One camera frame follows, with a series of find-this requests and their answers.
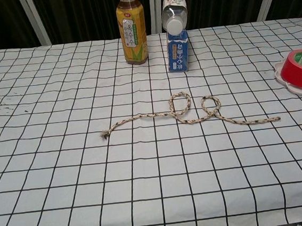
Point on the clear floral label bottle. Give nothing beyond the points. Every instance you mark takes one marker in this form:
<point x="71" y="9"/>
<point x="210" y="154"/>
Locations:
<point x="174" y="9"/>

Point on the black pleated curtain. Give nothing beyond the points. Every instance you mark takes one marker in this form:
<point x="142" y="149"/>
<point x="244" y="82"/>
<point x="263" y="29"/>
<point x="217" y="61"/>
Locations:
<point x="77" y="16"/>

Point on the yellow corn tea bottle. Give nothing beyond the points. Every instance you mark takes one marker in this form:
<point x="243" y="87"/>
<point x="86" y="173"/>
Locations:
<point x="132" y="37"/>

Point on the blue white drink carton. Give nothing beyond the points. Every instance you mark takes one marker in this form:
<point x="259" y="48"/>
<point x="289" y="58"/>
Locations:
<point x="178" y="53"/>

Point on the red tape roll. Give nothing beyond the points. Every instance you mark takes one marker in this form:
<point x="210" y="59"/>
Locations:
<point x="300" y="72"/>

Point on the white scalloped plastic plate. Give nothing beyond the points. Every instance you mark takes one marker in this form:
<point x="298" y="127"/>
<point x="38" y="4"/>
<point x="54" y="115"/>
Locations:
<point x="279" y="70"/>

